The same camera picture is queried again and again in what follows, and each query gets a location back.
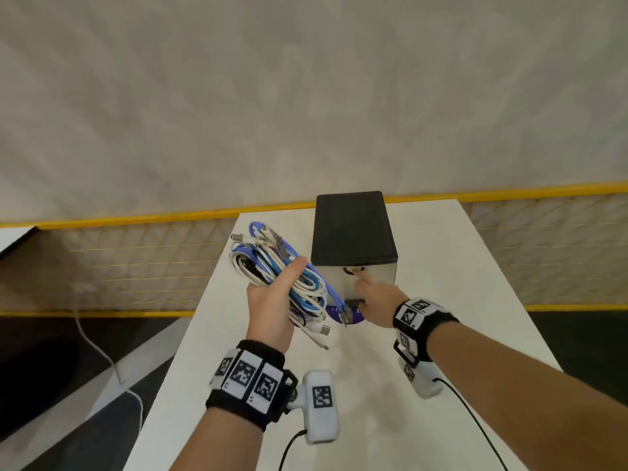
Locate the long white power cord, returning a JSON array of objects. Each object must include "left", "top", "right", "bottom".
[{"left": 71, "top": 284, "right": 144, "bottom": 432}]

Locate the person's right hand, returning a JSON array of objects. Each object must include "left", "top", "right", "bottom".
[{"left": 353, "top": 270, "right": 411, "bottom": 329}]

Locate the person's left hand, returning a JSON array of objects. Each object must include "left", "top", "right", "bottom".
[{"left": 245, "top": 255, "right": 310, "bottom": 355}]

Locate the dark blue printed packet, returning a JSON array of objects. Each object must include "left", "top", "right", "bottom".
[{"left": 328, "top": 301, "right": 366, "bottom": 325}]

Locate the black wristband with markers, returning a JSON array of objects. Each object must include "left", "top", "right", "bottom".
[
  {"left": 205, "top": 340, "right": 299, "bottom": 432},
  {"left": 392, "top": 298, "right": 461, "bottom": 368}
]

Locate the yellow mesh fence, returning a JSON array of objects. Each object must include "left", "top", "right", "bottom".
[{"left": 0, "top": 180, "right": 628, "bottom": 319}]

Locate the person's right forearm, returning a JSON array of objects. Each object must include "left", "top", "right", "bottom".
[{"left": 425, "top": 321, "right": 628, "bottom": 471}]

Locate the white side table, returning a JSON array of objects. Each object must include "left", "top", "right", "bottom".
[{"left": 0, "top": 225, "right": 38, "bottom": 258}]

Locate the pile of cables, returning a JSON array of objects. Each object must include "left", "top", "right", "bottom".
[{"left": 229, "top": 221, "right": 354, "bottom": 350}]

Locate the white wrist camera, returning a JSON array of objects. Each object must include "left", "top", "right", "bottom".
[
  {"left": 397, "top": 355, "right": 445, "bottom": 400},
  {"left": 287, "top": 370, "right": 340, "bottom": 445}
]

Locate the black-topped grey drawer box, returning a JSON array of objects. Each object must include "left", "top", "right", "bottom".
[{"left": 310, "top": 190, "right": 398, "bottom": 309}]

